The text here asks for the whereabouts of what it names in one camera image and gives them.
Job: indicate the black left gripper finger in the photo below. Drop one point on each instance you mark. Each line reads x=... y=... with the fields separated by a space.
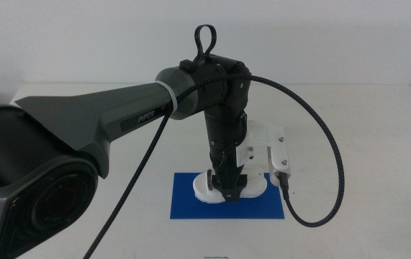
x=232 y=194
x=209 y=180

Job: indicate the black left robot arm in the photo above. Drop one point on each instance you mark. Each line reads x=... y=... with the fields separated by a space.
x=82 y=115

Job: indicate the blue rectangular mat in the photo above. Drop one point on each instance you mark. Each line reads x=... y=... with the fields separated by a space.
x=190 y=208

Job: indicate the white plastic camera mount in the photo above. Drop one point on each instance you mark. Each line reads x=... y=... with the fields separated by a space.
x=262 y=133

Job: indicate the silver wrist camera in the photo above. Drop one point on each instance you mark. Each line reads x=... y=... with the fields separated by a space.
x=279 y=162

